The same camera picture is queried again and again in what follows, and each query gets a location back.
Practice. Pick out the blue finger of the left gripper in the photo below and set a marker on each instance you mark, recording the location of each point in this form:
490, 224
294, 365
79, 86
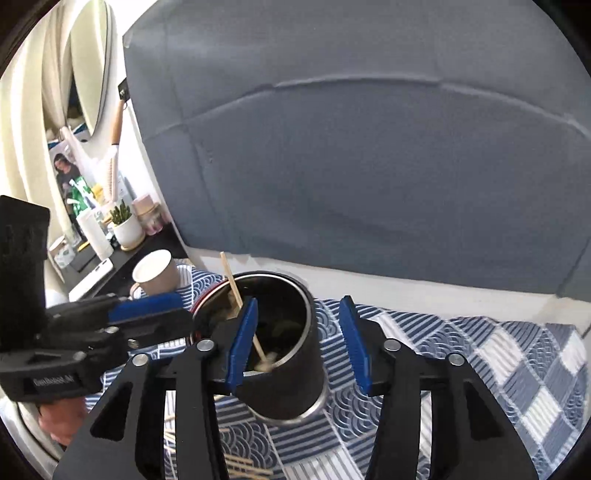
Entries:
145, 306

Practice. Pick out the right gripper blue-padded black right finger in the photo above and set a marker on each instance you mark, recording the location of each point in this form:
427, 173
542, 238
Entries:
472, 436

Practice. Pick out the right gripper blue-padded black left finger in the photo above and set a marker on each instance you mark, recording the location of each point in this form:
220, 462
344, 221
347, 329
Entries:
123, 436

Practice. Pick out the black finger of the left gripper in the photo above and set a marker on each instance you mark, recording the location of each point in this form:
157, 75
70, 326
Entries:
133, 330

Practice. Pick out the wooden chopstick vertical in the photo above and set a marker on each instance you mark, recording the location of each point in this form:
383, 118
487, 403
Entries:
264, 364

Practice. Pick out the wooden chopstick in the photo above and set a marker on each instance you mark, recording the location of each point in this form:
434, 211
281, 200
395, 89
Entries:
239, 467

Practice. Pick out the person's left hand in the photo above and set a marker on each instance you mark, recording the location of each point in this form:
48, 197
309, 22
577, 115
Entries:
62, 419

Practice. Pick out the beige ceramic mug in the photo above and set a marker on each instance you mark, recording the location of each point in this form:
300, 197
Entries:
156, 273

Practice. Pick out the dark side shelf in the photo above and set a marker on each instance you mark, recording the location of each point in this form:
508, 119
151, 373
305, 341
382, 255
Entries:
119, 280

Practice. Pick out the white potted green plant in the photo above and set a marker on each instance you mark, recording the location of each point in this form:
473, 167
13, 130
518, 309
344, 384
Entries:
127, 229

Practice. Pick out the blue patterned tablecloth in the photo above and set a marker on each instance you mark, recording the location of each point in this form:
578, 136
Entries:
356, 394

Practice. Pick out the pink lidded jar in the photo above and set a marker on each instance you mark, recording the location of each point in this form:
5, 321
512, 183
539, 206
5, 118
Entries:
148, 214

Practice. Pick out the white paper roll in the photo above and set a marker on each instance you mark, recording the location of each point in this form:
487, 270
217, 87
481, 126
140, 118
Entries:
94, 234

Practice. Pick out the black cylindrical utensil holder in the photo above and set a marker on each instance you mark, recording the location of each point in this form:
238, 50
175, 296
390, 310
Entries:
297, 387

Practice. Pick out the grey fabric backdrop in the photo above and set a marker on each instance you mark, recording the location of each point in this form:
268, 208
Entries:
442, 141

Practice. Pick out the wooden handled brush hanging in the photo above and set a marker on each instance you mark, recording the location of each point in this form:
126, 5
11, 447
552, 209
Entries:
112, 176

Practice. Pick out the round wall mirror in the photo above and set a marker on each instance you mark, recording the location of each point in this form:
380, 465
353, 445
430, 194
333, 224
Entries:
90, 39

